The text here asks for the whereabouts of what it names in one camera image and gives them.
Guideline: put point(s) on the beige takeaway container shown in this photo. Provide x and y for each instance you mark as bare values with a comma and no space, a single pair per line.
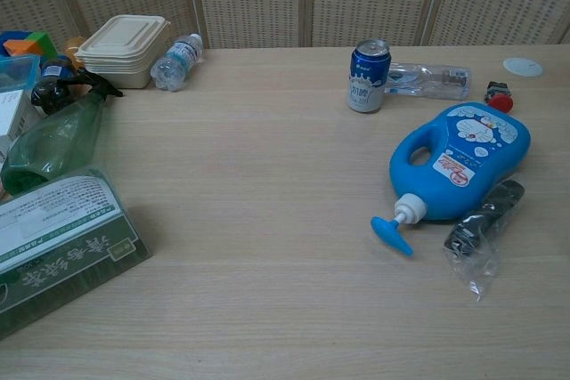
120,53

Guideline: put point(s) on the green tea box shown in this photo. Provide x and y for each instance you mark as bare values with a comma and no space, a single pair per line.
62,242

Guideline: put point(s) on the blue drink can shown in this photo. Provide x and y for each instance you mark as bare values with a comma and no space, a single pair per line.
367,79

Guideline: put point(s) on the clear water bottle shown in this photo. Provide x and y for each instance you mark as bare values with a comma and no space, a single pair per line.
176,64

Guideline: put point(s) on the blue detergent pump bottle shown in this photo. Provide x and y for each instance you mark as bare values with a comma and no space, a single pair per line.
472,162

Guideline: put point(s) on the black item in clear bag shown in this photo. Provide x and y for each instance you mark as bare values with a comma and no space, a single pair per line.
485,220

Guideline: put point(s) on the green spray bottle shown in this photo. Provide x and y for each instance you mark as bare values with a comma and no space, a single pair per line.
53,144

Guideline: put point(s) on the small cola bottle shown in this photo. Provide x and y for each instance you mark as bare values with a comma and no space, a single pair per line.
51,86

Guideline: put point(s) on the white round table grommet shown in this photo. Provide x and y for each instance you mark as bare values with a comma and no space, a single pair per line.
523,67

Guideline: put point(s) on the small white carton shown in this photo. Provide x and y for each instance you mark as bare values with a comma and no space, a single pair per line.
13,122

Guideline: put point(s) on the colourful block puzzle cube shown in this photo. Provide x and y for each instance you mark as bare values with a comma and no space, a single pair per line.
31,44

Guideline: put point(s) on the blue translucent plastic container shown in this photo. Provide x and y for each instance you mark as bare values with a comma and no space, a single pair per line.
18,70

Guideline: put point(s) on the red push button switch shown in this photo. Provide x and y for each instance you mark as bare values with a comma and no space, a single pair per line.
499,97

